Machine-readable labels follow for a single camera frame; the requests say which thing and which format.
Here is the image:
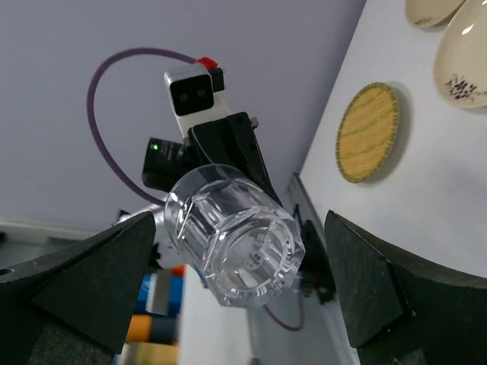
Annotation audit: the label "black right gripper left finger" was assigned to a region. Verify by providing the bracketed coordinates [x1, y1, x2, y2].
[1, 212, 156, 364]

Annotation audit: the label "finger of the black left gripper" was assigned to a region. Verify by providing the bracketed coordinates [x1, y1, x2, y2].
[224, 112, 282, 206]

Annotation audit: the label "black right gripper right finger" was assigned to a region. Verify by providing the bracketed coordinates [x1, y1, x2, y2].
[324, 211, 486, 364]

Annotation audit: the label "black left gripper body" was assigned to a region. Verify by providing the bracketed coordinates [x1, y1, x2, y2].
[141, 112, 263, 191]

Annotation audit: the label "clear plastic cup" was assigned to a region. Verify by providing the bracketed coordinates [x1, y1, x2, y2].
[164, 164, 305, 308]

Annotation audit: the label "yellow woven pattern plate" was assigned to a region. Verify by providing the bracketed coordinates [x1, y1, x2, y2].
[335, 82, 399, 183]

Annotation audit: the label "beige floral plate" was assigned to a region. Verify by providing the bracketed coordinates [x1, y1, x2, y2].
[405, 0, 465, 29]

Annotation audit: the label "beige plate black spot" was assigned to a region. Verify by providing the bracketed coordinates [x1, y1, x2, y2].
[433, 0, 486, 109]

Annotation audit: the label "colourful stacked boxes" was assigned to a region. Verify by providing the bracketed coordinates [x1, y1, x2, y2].
[113, 266, 184, 364]

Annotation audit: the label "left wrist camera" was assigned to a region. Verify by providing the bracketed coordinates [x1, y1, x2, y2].
[164, 58, 231, 138]

